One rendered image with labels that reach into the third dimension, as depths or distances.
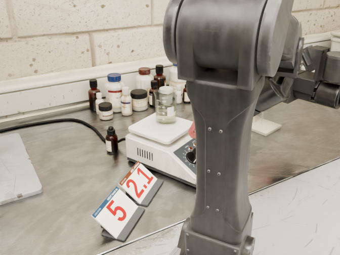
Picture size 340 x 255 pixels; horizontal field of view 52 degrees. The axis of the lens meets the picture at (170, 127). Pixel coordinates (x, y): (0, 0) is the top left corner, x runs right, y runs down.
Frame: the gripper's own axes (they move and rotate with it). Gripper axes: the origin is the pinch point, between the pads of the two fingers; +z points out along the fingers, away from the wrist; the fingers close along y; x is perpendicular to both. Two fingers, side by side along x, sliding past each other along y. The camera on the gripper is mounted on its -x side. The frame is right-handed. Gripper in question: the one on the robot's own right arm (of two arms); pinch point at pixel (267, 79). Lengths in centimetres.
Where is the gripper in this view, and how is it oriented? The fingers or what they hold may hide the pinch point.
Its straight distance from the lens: 98.4
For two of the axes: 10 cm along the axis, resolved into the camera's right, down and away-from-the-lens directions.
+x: 0.1, 9.0, 4.3
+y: -7.3, 3.0, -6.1
